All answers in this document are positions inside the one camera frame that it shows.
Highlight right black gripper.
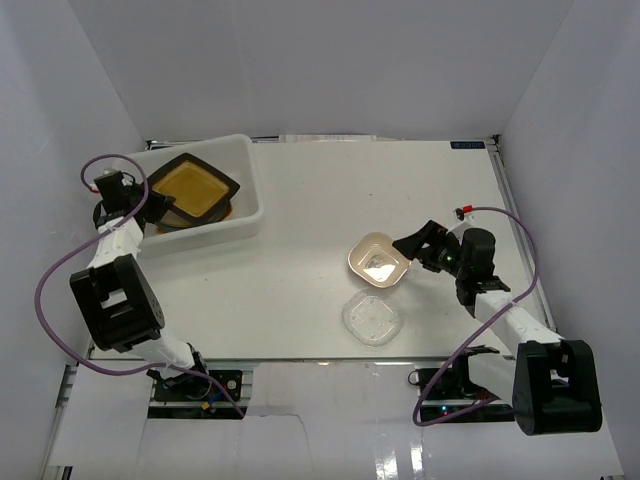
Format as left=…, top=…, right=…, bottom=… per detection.
left=393, top=221, right=469, bottom=280

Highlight beige square bowl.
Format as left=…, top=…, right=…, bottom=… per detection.
left=347, top=232, right=411, bottom=289

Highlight black and amber square plate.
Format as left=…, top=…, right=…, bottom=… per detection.
left=148, top=153, right=240, bottom=224

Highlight teal round plate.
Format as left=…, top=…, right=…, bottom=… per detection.
left=205, top=202, right=233, bottom=222

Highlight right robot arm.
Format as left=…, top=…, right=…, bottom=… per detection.
left=393, top=221, right=603, bottom=436

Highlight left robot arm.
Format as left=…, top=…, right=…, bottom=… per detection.
left=70, top=171, right=212, bottom=399

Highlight white plastic bin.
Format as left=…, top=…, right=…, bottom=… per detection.
left=112, top=134, right=264, bottom=258

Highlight blue label sticker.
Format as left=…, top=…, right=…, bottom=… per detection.
left=450, top=141, right=486, bottom=150

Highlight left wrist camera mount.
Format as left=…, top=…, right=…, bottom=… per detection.
left=89, top=169, right=137, bottom=193

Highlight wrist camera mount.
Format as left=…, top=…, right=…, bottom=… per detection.
left=450, top=205, right=474, bottom=238
left=89, top=169, right=137, bottom=193

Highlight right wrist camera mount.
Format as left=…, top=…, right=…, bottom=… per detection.
left=450, top=205, right=474, bottom=238

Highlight aluminium table frame rail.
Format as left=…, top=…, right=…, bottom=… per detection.
left=487, top=134, right=562, bottom=345

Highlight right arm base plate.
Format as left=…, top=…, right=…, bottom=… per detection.
left=419, top=368, right=514, bottom=424

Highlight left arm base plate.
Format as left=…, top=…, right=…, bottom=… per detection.
left=147, top=369, right=247, bottom=420

